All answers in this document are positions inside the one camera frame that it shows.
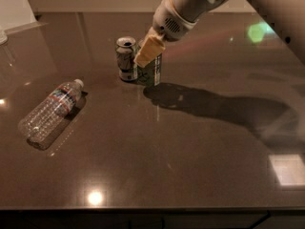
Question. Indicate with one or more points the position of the dark green soda can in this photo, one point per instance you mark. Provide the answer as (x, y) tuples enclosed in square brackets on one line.
[(150, 75)]

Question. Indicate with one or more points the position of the clear plastic water bottle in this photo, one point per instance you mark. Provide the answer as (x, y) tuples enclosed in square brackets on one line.
[(43, 119)]

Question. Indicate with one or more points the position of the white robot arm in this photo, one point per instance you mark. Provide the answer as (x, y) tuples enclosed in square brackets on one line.
[(285, 17)]

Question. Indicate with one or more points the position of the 7up soda can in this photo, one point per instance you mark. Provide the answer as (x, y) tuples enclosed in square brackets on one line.
[(125, 54)]

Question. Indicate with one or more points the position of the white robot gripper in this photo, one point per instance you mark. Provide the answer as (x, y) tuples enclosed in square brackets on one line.
[(169, 20)]

